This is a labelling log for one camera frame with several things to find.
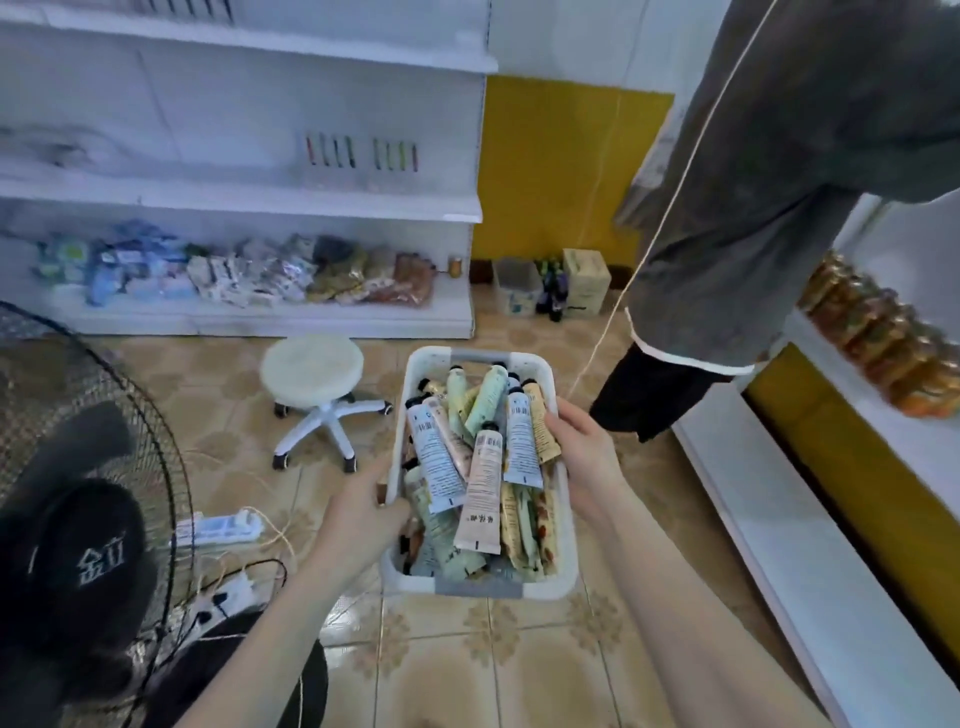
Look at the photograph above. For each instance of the person's right hand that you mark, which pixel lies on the person's right hand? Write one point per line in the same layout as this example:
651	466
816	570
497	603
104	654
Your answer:
588	465

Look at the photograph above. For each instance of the person's left hand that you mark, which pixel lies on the person's left hand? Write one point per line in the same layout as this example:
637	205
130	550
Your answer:
360	525

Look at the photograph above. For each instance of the white perforated plastic basket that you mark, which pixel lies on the white perforated plastic basket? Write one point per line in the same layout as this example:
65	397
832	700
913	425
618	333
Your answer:
480	585

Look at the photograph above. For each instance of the white metal shelf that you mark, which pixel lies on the white metal shelf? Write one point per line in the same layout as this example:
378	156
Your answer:
225	195

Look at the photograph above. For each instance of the row of hand cream tubes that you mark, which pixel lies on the row of hand cream tubes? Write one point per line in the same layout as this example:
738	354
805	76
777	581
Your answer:
399	153

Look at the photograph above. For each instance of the person's right forearm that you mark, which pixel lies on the person's right forearm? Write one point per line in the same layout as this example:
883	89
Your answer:
690	630

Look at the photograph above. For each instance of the person's left forearm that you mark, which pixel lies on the person's left forearm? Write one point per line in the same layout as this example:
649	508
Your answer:
278	653

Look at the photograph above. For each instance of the white side shelf unit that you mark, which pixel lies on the white side shelf unit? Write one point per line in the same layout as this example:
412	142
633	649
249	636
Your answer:
810	555

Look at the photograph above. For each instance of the white power strip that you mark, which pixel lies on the white power strip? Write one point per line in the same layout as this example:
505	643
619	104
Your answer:
225	527
222	600

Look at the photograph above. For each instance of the white round stool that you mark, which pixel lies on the white round stool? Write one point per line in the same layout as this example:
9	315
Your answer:
311	368

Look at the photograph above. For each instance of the cluster of green bottles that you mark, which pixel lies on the cluster of green bottles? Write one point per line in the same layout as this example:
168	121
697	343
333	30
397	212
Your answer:
551	293

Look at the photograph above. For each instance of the small brown cardboard box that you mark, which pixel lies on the small brown cardboard box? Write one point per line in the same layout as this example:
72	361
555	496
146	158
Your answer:
587	281

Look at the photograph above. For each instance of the black standing fan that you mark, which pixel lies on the black standing fan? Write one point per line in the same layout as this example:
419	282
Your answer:
75	555

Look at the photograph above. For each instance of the pile of snack packets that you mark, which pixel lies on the pile of snack packets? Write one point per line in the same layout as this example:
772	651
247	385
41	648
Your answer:
225	270

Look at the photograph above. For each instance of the row of amber jars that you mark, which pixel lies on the row of amber jars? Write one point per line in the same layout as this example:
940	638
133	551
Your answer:
885	338

